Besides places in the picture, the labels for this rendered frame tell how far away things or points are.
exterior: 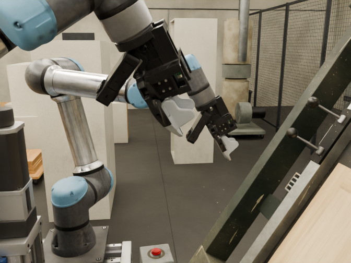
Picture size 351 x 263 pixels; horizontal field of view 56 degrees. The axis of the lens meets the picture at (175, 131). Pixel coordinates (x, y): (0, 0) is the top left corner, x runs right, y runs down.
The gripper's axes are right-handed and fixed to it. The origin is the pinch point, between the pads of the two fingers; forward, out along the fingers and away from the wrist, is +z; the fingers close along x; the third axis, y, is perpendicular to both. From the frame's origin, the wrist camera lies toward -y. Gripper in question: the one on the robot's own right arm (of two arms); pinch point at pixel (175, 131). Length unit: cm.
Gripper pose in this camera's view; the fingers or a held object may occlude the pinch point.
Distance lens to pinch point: 62.9
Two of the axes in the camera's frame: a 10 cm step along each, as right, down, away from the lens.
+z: 4.2, 7.5, 5.1
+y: 9.0, -3.2, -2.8
